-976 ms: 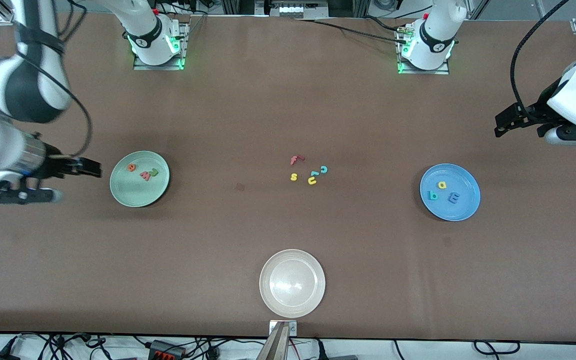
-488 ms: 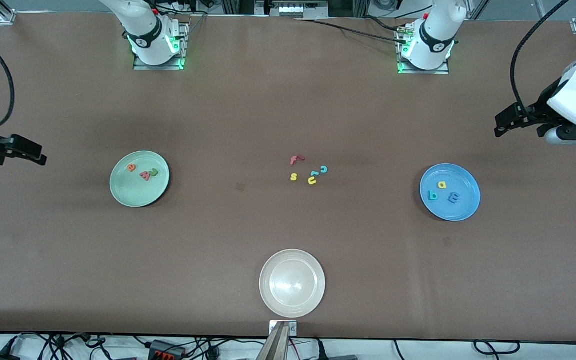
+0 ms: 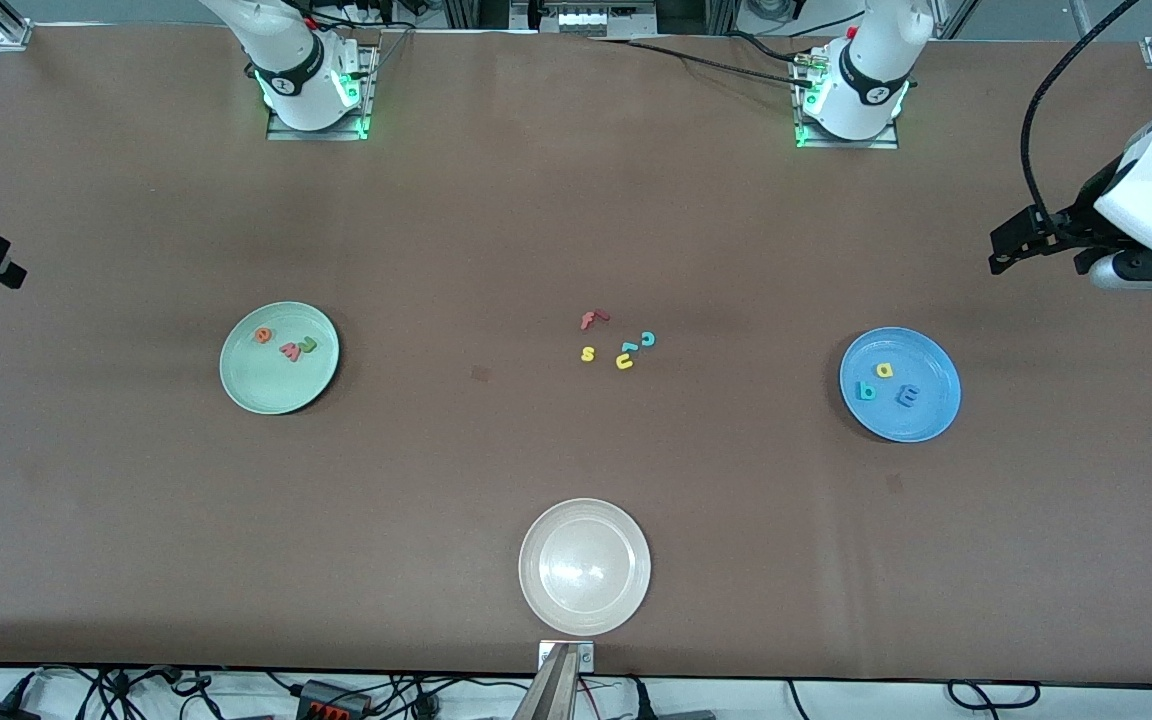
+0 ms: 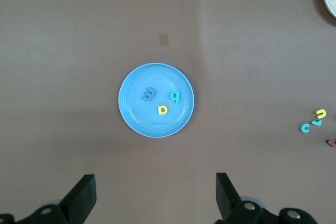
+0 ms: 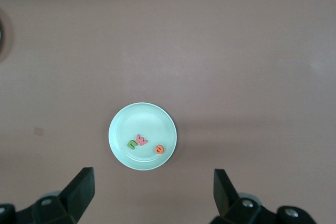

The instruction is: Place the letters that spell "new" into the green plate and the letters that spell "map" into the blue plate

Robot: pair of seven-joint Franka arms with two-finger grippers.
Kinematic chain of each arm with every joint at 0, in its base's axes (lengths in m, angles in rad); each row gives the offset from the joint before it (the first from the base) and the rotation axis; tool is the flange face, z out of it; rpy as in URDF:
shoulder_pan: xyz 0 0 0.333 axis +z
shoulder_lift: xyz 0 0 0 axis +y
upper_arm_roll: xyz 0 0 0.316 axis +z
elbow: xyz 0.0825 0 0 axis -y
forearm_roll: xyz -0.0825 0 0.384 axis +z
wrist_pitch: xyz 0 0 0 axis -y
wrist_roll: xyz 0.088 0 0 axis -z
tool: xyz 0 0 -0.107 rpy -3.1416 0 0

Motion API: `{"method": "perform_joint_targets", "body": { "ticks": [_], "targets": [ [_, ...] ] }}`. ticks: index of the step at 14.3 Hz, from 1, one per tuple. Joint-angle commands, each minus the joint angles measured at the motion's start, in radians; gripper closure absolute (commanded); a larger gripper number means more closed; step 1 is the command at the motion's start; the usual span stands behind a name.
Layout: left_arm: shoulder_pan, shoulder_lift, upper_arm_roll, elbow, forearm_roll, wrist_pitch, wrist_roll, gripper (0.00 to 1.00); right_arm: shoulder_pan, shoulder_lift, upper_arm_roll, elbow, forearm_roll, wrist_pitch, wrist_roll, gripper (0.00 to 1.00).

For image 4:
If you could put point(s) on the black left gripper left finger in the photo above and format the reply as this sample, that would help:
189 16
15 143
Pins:
76 203

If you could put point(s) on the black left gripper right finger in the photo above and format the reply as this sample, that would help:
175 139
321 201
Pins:
244 213

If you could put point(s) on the yellow foam letter a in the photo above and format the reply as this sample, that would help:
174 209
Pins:
160 110

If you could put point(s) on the blue foam letter m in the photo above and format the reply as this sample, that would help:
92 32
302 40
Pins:
149 95

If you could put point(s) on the teal foam letter q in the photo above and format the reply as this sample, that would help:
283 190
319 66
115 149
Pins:
177 98

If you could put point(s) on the teal foam letter c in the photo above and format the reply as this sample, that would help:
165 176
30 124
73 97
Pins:
302 128

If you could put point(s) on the blue plate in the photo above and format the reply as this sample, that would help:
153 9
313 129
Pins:
147 121

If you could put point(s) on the red foam letter f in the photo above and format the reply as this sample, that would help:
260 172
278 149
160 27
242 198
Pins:
331 143

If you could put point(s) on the teal foam letter r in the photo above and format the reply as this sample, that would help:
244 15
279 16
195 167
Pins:
316 122

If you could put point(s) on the yellow foam letter u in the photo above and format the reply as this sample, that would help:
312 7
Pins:
320 115

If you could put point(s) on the brown tape patch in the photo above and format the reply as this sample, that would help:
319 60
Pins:
163 39

